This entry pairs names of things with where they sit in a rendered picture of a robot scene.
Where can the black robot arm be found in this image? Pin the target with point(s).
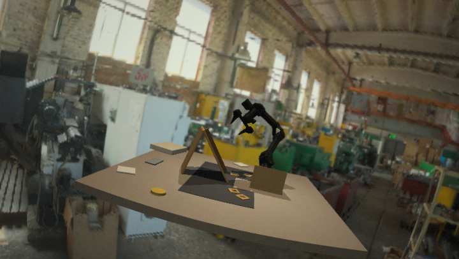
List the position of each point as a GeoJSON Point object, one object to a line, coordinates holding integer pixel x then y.
{"type": "Point", "coordinates": [265, 160]}

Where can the yellow flat round disc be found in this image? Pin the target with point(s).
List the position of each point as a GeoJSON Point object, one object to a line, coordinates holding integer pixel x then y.
{"type": "Point", "coordinates": [158, 191]}

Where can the grey flat rectangular tile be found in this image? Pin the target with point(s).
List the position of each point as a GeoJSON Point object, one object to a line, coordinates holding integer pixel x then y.
{"type": "Point", "coordinates": [154, 161]}

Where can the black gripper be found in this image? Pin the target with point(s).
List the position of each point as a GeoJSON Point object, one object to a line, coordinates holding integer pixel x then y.
{"type": "Point", "coordinates": [237, 113]}

